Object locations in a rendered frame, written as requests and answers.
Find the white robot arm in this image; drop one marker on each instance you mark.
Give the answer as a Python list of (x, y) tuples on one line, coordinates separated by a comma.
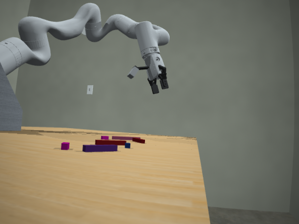
[(33, 33)]

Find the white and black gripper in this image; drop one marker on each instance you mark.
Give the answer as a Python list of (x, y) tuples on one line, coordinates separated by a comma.
[(155, 63)]

